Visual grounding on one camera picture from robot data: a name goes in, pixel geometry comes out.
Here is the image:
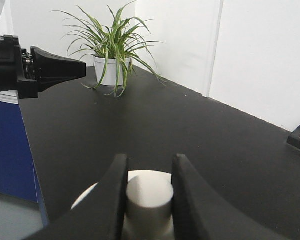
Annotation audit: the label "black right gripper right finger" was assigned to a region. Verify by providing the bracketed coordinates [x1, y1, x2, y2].
[171, 154, 285, 240]

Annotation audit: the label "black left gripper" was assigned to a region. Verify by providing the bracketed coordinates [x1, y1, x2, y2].
[0, 35, 87, 99]

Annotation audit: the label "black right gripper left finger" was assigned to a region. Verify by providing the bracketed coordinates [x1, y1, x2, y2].
[27, 154, 128, 240]

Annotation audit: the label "glass jar with beige lid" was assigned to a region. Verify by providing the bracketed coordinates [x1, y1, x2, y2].
[70, 169, 175, 240]

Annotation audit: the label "spider plant in white pot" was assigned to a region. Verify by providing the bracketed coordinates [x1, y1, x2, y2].
[63, 5, 166, 97]

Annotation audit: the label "blue corner lab cabinets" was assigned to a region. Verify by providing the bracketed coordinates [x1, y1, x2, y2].
[0, 91, 49, 227]

